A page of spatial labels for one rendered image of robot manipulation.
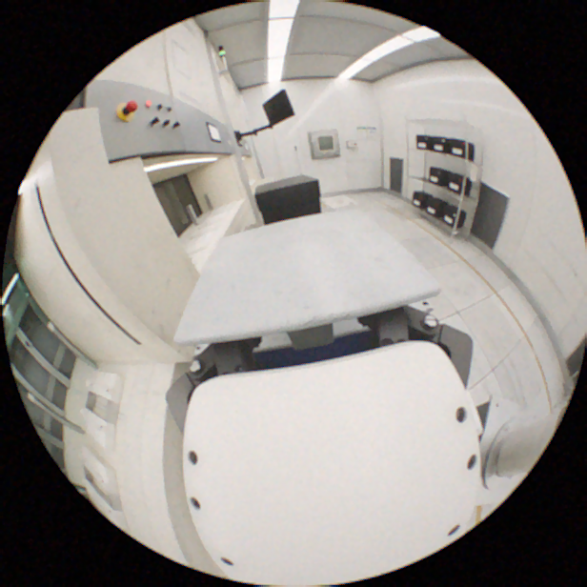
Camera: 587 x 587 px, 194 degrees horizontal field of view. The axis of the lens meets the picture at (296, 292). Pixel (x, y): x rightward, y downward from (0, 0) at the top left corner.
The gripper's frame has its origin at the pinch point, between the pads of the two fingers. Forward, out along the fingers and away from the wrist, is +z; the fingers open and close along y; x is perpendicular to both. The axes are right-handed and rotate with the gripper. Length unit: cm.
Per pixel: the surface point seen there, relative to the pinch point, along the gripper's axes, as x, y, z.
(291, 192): -8, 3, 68
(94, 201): 14.1, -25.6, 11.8
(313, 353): -11.3, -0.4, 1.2
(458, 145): 29, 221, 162
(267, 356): -10.4, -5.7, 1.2
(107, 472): -16, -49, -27
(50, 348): -2, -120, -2
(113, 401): -17, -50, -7
